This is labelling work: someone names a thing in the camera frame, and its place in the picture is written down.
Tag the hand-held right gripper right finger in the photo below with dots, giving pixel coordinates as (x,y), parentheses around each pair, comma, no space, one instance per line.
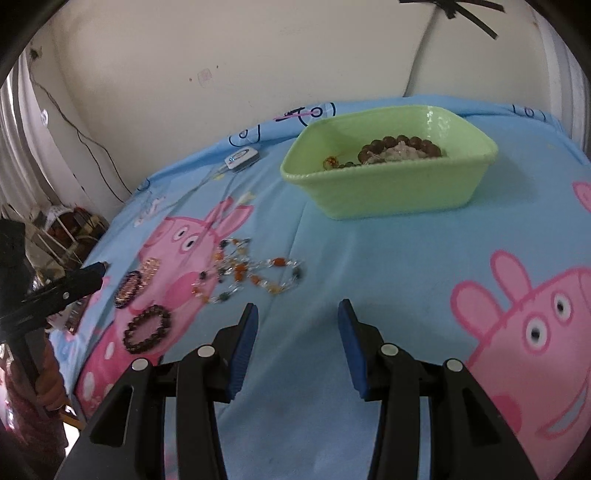
(353,350)

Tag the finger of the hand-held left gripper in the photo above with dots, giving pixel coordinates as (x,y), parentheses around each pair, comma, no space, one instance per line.
(94,267)

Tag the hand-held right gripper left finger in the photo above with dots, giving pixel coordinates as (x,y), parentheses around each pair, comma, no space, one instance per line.
(242,350)

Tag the green plastic basket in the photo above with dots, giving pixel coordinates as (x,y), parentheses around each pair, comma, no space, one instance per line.
(392,194)

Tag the person's left hand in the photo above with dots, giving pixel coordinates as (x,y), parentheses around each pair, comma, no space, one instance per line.
(51,387)

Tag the cluttered bedside shelf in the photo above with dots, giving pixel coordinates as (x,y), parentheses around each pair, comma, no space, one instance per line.
(69,230)

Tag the cartoon pig printed blanket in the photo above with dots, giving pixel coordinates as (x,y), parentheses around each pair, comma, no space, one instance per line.
(392,277)

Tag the white curtain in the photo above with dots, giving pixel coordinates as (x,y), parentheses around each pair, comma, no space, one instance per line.
(23,138)

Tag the pink patterned clothing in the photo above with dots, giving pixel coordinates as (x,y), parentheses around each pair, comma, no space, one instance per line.
(23,429)

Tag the white square charger device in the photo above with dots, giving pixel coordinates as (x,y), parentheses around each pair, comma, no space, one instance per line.
(241,158)

